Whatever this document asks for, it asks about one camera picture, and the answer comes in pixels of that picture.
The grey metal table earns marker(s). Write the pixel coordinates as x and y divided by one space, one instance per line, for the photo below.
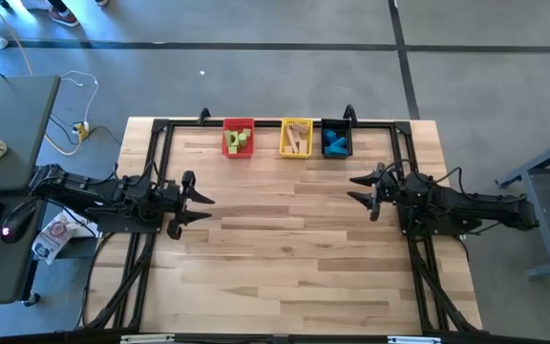
542 210

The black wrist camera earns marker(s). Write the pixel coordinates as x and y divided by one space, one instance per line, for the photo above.
418 184
142 193

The white printed snack bag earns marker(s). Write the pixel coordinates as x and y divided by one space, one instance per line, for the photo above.
53 236

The green cube block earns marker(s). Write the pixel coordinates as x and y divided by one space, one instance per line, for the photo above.
247 132
233 149

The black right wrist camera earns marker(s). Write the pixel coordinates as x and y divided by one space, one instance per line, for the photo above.
418 184

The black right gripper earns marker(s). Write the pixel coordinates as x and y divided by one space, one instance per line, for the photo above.
389 191

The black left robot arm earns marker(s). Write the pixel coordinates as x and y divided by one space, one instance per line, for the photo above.
89 188

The silver metal bracket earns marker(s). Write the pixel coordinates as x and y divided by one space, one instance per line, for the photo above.
413 339
146 338

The white cardboard box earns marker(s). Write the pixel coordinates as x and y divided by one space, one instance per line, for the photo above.
84 228

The red plastic basket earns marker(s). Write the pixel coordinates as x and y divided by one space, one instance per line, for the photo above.
225 154

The yellow power plug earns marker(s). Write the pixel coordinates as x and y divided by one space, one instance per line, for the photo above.
82 130

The black computer mouse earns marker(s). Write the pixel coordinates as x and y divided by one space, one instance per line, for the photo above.
17 222

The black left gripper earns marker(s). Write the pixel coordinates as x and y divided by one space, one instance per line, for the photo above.
175 200

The blue wedge block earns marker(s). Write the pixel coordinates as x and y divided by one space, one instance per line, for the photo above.
342 142

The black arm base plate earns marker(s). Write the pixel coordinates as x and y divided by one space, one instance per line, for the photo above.
413 230
112 225

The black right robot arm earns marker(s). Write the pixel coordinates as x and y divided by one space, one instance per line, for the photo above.
485 208

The black metal table frame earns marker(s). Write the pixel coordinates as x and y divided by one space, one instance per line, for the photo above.
160 157

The wooden long block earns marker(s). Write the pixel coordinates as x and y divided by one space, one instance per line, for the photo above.
293 140

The person's red shoe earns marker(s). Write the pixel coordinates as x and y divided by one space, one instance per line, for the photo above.
63 17

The yellow plastic basket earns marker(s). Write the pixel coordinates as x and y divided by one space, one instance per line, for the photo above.
282 124

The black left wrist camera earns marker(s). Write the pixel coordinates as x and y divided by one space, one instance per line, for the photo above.
142 193

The black plastic basket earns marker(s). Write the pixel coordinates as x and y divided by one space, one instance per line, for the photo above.
346 125

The wooden small block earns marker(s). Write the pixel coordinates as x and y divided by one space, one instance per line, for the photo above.
288 149

